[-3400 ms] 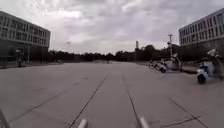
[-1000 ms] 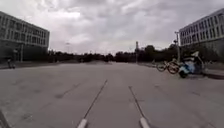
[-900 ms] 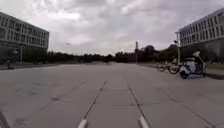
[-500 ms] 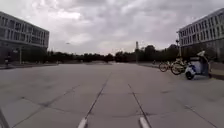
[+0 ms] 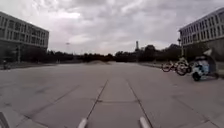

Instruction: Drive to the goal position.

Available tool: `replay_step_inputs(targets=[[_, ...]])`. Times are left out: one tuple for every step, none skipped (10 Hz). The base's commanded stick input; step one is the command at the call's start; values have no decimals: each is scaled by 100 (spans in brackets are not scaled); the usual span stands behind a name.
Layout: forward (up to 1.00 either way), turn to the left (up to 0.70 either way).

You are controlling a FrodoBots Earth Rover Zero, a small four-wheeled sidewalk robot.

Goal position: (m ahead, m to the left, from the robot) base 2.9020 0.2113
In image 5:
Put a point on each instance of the row of trees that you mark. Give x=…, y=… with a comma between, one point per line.
x=126, y=56

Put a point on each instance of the grey concrete slab plaza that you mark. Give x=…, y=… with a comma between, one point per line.
x=113, y=93

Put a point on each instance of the distant tower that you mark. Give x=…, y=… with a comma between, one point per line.
x=137, y=46

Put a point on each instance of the orange bicycle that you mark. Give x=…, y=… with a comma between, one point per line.
x=166, y=67

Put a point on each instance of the robot's own part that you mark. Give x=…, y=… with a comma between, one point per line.
x=144, y=123
x=82, y=123

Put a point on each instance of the lamp pole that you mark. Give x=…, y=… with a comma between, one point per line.
x=181, y=50

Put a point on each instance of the white and blue scooter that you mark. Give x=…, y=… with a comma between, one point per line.
x=201, y=68

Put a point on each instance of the dark glass-fronted building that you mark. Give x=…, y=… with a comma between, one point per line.
x=23, y=36

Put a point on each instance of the pale building with window rows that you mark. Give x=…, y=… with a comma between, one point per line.
x=206, y=28

